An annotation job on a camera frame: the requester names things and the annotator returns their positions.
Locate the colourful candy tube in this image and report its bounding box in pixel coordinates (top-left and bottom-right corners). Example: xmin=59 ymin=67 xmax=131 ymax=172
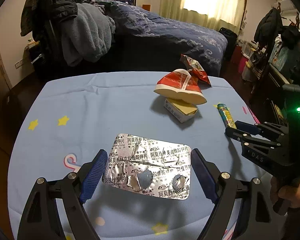
xmin=217 ymin=103 xmax=236 ymax=129

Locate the silver pill blister pack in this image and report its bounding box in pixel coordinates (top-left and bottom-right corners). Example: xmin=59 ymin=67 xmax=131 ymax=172
xmin=102 ymin=133 xmax=191 ymax=200

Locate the red snack wrapper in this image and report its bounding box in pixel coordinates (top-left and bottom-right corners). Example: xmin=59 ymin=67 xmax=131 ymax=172
xmin=180 ymin=54 xmax=211 ymax=86

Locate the person's right hand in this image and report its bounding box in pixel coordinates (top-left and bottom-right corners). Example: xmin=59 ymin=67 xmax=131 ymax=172
xmin=270 ymin=177 xmax=300 ymax=208

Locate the dark wooden sideboard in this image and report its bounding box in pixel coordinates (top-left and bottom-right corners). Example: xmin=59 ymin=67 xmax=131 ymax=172
xmin=249 ymin=61 xmax=300 ymax=125

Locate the small yellow white box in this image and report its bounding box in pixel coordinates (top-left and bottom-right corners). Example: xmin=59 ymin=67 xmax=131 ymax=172
xmin=164 ymin=98 xmax=198 ymax=123

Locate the pink storage bin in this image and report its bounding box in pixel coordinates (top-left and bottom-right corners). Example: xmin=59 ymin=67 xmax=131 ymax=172
xmin=238 ymin=55 xmax=249 ymax=74

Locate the light blue patterned table cloth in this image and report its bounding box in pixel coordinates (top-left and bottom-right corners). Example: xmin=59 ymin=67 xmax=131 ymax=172
xmin=7 ymin=72 xmax=270 ymax=239

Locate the black suitcase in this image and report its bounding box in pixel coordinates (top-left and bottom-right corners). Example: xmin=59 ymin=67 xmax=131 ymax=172
xmin=219 ymin=27 xmax=238 ymax=61

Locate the pile of dark clothes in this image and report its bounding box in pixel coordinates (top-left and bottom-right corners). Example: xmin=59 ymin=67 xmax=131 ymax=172
xmin=253 ymin=7 xmax=300 ymax=81

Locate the white air conditioner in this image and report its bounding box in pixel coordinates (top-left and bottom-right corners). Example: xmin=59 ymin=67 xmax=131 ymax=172
xmin=273 ymin=0 xmax=296 ymax=12

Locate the pale window curtain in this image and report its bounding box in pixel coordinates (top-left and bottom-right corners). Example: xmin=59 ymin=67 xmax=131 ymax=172
xmin=159 ymin=0 xmax=245 ymax=34

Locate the bed with blue duvet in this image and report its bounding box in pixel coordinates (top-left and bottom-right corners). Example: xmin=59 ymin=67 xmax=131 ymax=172
xmin=91 ymin=0 xmax=228 ymax=76

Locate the grey blue fleece blanket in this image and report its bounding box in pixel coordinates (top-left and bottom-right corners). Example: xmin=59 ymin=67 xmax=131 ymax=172
xmin=62 ymin=3 xmax=116 ymax=66

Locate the dark jacket on chair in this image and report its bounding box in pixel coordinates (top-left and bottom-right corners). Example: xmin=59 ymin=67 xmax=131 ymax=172
xmin=20 ymin=0 xmax=83 ymax=41

